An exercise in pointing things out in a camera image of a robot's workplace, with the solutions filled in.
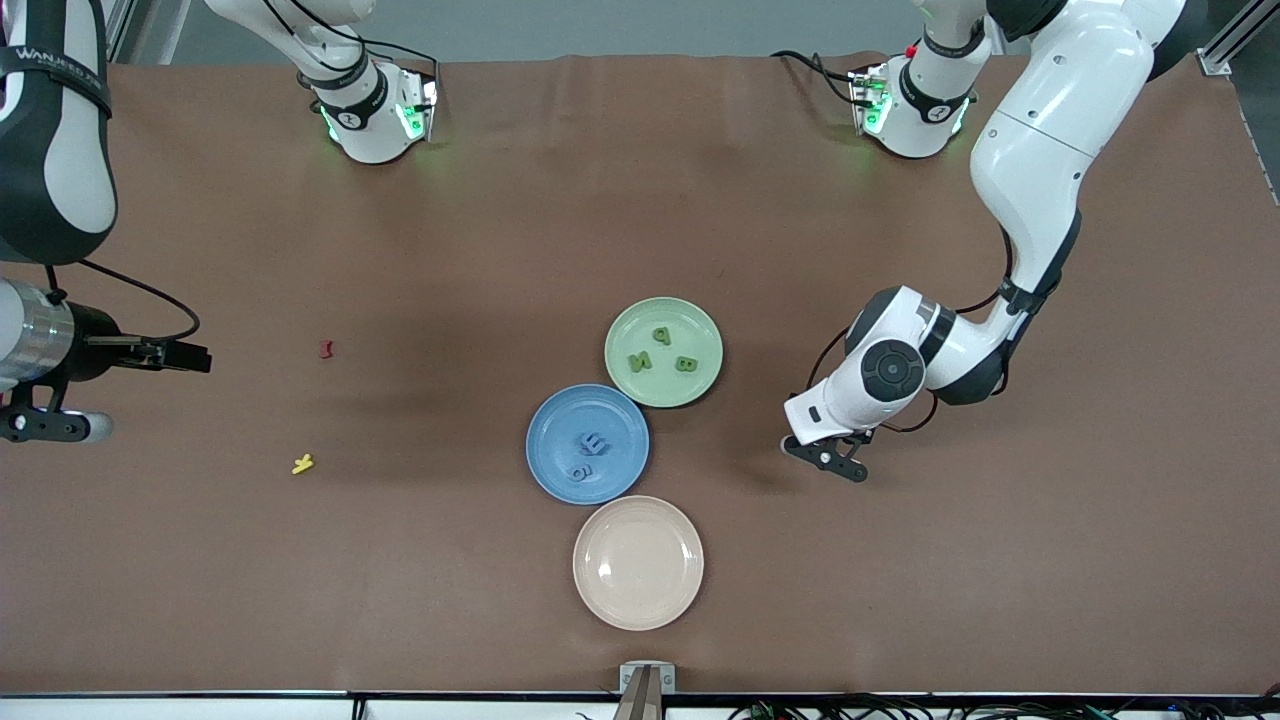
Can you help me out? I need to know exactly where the black cable bundle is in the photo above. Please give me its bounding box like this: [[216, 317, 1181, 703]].
[[725, 693, 1280, 720]]

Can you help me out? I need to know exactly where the blue plate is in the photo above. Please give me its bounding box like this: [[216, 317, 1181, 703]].
[[525, 384, 651, 506]]

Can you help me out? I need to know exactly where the aluminium frame post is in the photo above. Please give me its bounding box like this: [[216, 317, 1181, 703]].
[[100, 0, 136, 63], [1198, 0, 1280, 78]]

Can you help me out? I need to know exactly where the brown table cover sheet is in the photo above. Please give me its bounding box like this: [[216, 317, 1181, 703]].
[[0, 52, 1280, 696]]

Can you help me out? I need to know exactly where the green plate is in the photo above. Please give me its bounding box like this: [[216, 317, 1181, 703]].
[[604, 296, 724, 409]]

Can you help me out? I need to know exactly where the white table frame rail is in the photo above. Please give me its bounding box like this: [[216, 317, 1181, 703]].
[[0, 695, 1280, 720]]

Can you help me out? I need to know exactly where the black base cable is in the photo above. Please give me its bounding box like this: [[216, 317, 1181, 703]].
[[265, 0, 443, 86], [770, 50, 869, 101]]

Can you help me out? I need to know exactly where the beige plate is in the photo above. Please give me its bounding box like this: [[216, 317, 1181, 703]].
[[572, 495, 705, 632]]

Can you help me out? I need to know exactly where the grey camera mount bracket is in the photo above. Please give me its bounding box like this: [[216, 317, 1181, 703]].
[[612, 660, 678, 720]]

